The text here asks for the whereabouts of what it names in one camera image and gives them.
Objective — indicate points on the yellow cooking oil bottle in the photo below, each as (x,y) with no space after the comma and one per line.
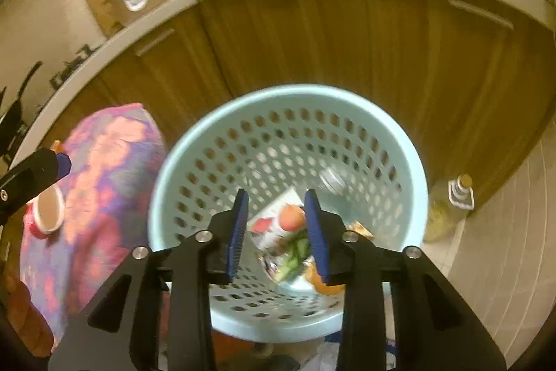
(447,210)

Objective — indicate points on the red paper cup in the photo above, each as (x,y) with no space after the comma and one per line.
(45,210)

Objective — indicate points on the orange snack packet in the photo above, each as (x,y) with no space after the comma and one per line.
(362,228)

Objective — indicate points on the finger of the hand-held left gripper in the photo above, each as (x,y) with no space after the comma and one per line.
(63,164)

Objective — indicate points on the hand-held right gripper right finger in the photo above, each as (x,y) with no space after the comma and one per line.
(315,232)

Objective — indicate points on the black wok pan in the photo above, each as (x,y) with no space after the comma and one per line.
(15,114)

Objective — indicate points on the light blue plastic basket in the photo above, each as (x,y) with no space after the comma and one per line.
(278,127)

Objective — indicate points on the floral purple tablecloth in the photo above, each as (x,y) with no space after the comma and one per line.
(108,188)

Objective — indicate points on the printed white snack packet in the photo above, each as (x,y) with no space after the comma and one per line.
(278,232)

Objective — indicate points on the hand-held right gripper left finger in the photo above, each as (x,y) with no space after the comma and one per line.
(236,232)

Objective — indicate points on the wooden kitchen base cabinet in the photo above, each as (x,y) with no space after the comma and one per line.
(347,27)

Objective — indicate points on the black gas stove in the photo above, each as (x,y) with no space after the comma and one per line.
(69,66)

